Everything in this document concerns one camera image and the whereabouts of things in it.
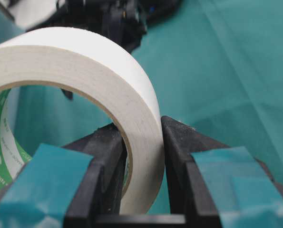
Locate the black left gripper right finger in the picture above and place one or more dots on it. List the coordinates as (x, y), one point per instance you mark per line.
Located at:
(217, 186)

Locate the white duct tape roll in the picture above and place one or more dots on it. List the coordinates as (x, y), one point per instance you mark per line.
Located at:
(95, 67)

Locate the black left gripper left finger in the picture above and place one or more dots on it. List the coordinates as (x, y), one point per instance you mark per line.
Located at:
(67, 187)

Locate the green table cloth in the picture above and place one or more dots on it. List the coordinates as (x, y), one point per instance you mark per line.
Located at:
(216, 65)

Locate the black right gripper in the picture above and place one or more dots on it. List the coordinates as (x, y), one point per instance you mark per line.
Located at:
(124, 22)

